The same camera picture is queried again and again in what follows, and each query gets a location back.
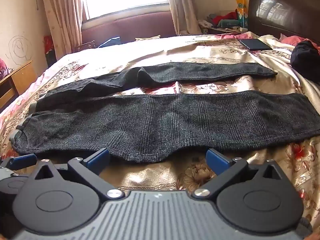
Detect black tablet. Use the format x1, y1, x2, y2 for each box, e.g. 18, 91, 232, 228
237, 38, 273, 51

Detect dark blue bag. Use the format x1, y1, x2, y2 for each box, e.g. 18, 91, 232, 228
97, 36, 121, 48

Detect floral satin bedspread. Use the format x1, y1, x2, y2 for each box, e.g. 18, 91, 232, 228
0, 31, 320, 230

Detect maroon upholstered bench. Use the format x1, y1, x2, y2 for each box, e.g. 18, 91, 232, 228
81, 11, 177, 49

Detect dark brown wooden headboard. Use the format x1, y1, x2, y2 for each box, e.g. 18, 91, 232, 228
248, 0, 320, 43

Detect dark cloth bundle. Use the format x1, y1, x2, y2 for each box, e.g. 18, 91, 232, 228
290, 40, 320, 78

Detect red hanging cloth item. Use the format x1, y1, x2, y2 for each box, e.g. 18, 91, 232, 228
44, 35, 55, 55

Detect wooden side cabinet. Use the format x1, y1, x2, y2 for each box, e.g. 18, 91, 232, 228
0, 60, 38, 113

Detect teal cloth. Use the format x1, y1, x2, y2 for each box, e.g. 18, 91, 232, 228
216, 19, 241, 29

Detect red cloth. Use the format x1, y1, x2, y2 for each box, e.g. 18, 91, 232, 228
212, 12, 238, 23

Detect yellow patterned box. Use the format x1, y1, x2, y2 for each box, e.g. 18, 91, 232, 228
235, 0, 249, 28

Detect dark grey plaid pants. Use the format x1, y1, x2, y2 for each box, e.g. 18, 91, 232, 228
9, 61, 320, 163

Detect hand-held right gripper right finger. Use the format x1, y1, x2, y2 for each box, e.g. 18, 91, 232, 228
191, 148, 288, 202

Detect pink pillow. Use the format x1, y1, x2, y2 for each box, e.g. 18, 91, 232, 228
279, 34, 320, 51

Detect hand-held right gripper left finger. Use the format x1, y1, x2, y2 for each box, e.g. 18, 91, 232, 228
26, 148, 125, 202

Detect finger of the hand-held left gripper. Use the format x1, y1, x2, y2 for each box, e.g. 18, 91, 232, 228
0, 154, 37, 176

